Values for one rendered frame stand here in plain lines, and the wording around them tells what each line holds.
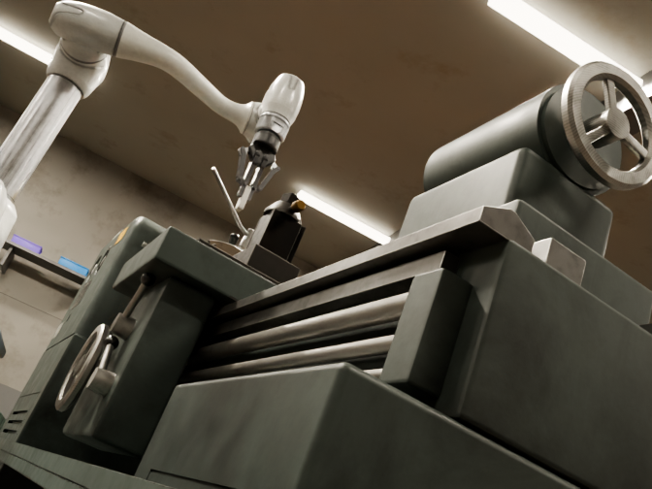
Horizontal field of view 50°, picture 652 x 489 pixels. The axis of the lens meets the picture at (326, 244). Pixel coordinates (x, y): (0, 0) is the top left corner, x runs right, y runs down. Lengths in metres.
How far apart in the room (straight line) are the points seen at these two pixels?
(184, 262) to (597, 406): 0.67
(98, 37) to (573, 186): 1.44
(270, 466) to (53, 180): 8.29
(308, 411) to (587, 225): 0.44
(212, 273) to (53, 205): 7.57
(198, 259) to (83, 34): 1.03
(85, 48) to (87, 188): 6.74
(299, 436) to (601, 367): 0.28
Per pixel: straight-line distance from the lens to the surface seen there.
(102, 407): 1.09
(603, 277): 0.75
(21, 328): 8.30
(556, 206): 0.80
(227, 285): 1.11
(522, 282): 0.60
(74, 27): 2.01
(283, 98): 2.02
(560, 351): 0.62
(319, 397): 0.50
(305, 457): 0.48
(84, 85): 2.11
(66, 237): 8.54
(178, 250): 1.10
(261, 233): 1.36
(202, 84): 2.08
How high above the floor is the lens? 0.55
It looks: 24 degrees up
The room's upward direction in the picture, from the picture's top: 22 degrees clockwise
